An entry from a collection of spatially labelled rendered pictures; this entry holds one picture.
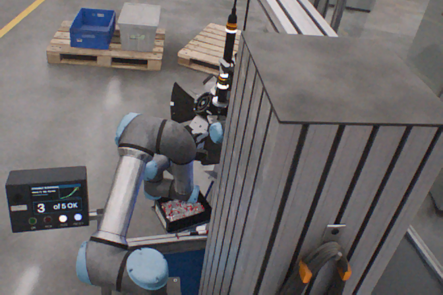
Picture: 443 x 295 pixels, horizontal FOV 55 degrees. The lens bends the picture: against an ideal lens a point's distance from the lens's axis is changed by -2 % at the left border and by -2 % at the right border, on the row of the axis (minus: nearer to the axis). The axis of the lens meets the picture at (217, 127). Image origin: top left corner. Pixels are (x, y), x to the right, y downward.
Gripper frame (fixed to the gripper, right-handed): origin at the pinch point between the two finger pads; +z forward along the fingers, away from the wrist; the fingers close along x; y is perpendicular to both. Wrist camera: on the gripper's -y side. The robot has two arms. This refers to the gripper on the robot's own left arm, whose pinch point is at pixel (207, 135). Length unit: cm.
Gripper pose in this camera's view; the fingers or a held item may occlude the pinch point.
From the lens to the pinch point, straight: 186.9
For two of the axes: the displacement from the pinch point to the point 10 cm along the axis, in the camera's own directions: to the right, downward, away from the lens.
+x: -0.4, 8.5, 5.3
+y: -7.8, -3.6, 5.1
